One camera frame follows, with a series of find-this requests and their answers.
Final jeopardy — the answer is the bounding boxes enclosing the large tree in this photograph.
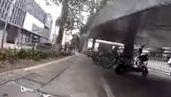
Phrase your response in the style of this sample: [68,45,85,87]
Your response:
[17,0,103,62]

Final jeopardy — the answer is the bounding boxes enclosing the grey paved footpath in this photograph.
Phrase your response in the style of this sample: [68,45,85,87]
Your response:
[0,39,130,97]

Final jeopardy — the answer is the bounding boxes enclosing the row of trees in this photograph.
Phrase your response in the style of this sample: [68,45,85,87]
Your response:
[67,1,99,56]

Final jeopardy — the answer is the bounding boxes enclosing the thin pole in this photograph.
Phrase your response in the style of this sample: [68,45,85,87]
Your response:
[0,0,15,51]

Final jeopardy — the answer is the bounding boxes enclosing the black scooter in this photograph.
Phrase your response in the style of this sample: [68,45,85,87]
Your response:
[113,39,154,80]

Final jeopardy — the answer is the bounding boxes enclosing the grey concrete overpass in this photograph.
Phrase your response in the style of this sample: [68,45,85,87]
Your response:
[76,0,171,69]

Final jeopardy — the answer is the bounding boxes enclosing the white railing fence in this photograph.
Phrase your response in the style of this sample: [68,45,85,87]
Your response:
[145,57,171,76]

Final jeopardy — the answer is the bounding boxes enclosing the row of parked bicycles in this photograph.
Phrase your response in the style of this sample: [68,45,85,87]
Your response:
[82,39,125,72]

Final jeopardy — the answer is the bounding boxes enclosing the low green hedge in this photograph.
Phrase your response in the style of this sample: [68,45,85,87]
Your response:
[0,39,74,81]

